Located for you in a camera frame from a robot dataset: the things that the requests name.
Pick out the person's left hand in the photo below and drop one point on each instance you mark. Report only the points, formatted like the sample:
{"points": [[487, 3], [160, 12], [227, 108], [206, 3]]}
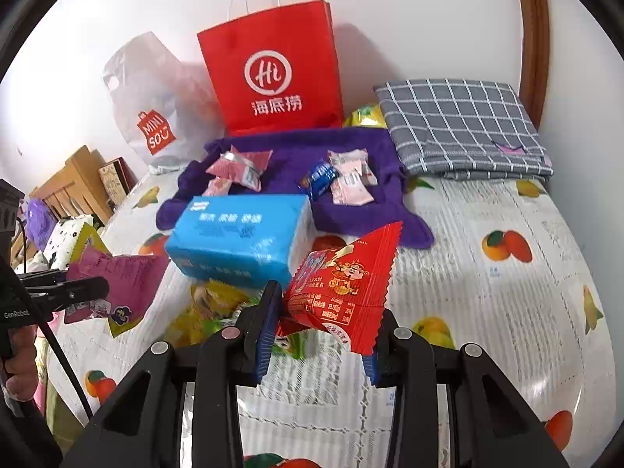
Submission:
{"points": [[24, 370]]}

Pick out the magenta snack packet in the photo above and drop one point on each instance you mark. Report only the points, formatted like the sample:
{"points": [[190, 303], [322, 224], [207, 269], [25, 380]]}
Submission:
{"points": [[126, 278]]}

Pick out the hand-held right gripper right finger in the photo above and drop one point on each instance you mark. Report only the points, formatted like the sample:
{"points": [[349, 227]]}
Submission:
{"points": [[373, 373]]}

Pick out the blue cookie packet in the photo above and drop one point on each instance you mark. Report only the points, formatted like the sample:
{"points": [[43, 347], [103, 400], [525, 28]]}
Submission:
{"points": [[319, 178]]}

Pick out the wooden chair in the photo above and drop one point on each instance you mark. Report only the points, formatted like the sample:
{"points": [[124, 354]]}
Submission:
{"points": [[73, 180]]}

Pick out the white pink small packet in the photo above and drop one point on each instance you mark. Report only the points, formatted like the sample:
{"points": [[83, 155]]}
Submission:
{"points": [[348, 161]]}

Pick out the yellow-green packet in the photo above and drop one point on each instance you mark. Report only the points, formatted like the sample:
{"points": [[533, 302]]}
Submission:
{"points": [[87, 243]]}

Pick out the brown wooden box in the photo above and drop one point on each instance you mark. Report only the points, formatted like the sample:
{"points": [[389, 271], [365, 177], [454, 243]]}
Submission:
{"points": [[114, 183]]}

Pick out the purple fluffy object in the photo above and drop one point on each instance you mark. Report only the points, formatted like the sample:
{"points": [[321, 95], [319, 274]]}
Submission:
{"points": [[39, 222]]}

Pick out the purple towel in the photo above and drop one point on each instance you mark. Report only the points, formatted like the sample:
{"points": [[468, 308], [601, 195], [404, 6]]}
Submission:
{"points": [[292, 156]]}

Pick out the green snack packet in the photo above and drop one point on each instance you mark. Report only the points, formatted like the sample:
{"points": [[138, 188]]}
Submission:
{"points": [[291, 348]]}

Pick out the blue tissue pack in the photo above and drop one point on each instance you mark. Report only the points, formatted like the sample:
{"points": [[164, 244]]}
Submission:
{"points": [[229, 239]]}

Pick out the yellow snack packet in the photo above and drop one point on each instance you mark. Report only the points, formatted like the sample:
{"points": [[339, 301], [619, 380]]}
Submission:
{"points": [[209, 302]]}

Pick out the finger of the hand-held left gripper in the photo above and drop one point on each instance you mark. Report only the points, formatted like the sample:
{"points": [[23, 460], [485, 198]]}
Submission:
{"points": [[83, 290], [44, 278]]}

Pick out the white plastic bag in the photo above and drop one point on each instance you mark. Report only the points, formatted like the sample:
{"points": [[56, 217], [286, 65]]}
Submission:
{"points": [[146, 87]]}

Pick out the person's left forearm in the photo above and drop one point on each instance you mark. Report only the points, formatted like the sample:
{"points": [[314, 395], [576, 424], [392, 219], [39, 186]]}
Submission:
{"points": [[24, 438]]}

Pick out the red snack packet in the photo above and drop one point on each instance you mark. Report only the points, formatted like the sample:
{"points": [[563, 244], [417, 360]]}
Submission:
{"points": [[341, 292]]}

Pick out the grey plaid folded cloth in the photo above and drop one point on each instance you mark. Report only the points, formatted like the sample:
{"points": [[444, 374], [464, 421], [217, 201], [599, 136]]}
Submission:
{"points": [[463, 126]]}

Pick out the red paper bag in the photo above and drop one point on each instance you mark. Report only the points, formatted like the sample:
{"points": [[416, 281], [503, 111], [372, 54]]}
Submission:
{"points": [[292, 34]]}

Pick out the pink red striped packet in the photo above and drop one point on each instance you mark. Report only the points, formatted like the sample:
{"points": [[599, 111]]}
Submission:
{"points": [[217, 187], [239, 165]]}

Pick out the white floral cloth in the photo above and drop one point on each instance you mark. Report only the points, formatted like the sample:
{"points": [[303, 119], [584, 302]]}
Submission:
{"points": [[66, 239]]}

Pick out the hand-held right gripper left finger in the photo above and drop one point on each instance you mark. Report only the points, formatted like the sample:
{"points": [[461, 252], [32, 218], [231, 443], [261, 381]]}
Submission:
{"points": [[265, 346]]}

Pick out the fruit print bed sheet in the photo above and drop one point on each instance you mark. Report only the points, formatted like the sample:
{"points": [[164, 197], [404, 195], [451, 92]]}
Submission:
{"points": [[487, 278]]}

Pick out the wooden door frame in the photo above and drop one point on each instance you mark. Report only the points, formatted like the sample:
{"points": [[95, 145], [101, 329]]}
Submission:
{"points": [[534, 34]]}

